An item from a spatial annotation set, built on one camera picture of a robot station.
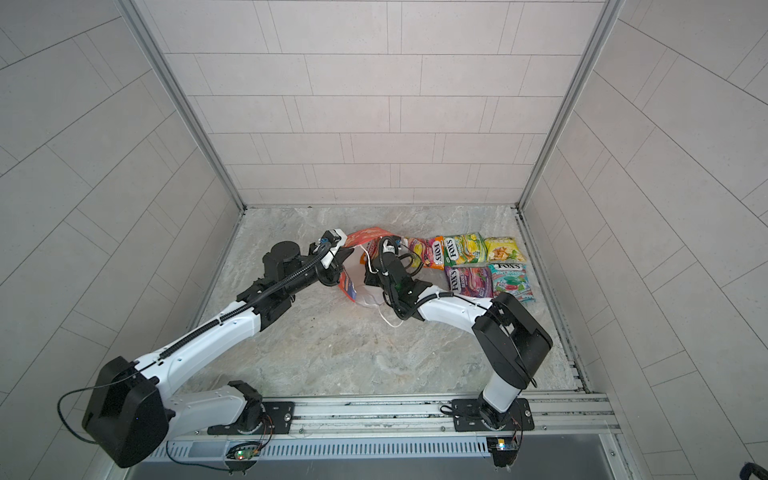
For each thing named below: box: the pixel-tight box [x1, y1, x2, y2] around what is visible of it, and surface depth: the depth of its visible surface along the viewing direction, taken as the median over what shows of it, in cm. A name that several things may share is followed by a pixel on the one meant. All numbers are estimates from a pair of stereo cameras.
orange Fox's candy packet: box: [430, 236, 445, 271], surface depth 101 cm
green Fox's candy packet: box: [443, 232, 489, 268], surface depth 102 cm
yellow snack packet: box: [484, 237, 527, 264], surface depth 99 cm
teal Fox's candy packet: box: [488, 263, 536, 303], surface depth 95 cm
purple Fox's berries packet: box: [444, 264, 494, 298], surface depth 96 cm
